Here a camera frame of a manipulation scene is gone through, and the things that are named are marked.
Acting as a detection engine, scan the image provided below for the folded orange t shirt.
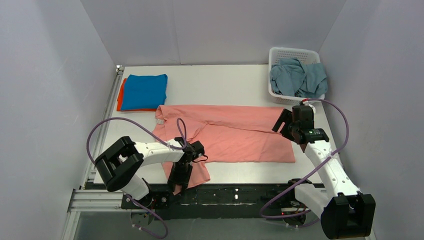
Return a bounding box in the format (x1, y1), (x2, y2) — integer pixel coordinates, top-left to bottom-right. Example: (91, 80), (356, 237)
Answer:
(116, 78), (156, 112)

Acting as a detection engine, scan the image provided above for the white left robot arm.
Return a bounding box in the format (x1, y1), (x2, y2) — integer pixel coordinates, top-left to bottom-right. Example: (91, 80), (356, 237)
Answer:
(94, 136), (205, 201)

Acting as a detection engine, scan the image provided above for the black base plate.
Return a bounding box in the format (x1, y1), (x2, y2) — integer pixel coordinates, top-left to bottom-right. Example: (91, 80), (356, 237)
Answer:
(120, 184), (319, 221)

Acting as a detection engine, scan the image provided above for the folded blue t shirt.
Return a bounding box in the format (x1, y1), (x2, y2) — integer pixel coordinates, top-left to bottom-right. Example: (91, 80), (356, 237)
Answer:
(121, 74), (168, 110)

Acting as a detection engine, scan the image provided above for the grey-blue t shirt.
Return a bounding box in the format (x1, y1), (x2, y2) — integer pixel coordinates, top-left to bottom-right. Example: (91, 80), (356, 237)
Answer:
(269, 58), (328, 99)

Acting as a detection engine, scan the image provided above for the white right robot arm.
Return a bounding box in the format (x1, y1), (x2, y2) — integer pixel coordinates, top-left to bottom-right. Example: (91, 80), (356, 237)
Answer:
(265, 104), (376, 240)

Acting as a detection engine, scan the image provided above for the aluminium frame rail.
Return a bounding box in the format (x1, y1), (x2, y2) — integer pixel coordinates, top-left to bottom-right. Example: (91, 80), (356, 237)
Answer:
(62, 65), (377, 240)

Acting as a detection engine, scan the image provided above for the white plastic basket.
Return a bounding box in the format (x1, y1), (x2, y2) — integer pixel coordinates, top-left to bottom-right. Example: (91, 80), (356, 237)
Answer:
(267, 47), (321, 105)

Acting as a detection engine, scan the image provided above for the pink t shirt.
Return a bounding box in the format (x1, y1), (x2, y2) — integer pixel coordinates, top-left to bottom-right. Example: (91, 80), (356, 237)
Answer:
(153, 105), (296, 188)

